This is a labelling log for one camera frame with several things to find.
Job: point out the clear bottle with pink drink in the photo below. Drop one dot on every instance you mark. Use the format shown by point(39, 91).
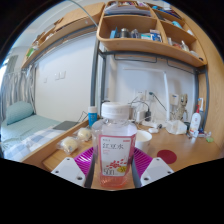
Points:
point(114, 133)

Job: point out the wooden shelf unit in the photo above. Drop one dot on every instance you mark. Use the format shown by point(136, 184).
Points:
point(146, 45)

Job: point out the white wall switch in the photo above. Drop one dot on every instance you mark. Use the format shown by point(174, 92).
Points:
point(60, 75)

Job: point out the blue tube with white cap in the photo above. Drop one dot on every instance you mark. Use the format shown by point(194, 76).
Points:
point(92, 118)

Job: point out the white power adapter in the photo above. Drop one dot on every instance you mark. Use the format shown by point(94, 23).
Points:
point(140, 116)

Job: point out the dark laptop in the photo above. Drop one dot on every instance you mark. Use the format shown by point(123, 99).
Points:
point(65, 125)

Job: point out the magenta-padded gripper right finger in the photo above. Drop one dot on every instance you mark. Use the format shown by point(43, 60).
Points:
point(156, 170)

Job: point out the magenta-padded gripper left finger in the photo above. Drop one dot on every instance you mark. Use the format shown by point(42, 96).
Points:
point(68, 170)

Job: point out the white tissue pack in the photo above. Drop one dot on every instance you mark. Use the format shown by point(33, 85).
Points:
point(176, 127)

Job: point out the teal pillow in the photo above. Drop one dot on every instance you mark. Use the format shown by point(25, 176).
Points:
point(19, 111)

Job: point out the white cup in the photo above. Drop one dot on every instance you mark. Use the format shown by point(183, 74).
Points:
point(144, 140)

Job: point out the wrapped round bun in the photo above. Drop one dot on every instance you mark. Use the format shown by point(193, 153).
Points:
point(69, 145)
point(84, 134)

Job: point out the tree figure toy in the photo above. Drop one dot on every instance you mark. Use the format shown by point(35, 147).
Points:
point(181, 106)

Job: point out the blue spray bottle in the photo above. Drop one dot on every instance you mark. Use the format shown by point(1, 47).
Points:
point(201, 103)

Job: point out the black charger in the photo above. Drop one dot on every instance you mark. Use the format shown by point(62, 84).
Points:
point(148, 116)

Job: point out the wooden upper bunk frame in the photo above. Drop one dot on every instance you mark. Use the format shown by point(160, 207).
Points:
point(66, 28)

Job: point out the flat round red coaster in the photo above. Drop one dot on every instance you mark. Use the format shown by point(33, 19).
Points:
point(166, 156)

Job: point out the white wall outlet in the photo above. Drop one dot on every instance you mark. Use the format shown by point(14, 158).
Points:
point(141, 94)

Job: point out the white desk lamp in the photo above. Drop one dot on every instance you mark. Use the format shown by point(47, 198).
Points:
point(165, 93)

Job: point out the white pump bottle red top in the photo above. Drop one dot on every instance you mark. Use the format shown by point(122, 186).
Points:
point(195, 123)

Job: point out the small green block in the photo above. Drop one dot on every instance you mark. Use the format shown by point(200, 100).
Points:
point(209, 139)

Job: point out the bed with plaid blanket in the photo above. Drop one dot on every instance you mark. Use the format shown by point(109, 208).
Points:
point(23, 136)

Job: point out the grey metal frame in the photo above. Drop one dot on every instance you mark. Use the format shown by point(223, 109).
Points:
point(94, 73)

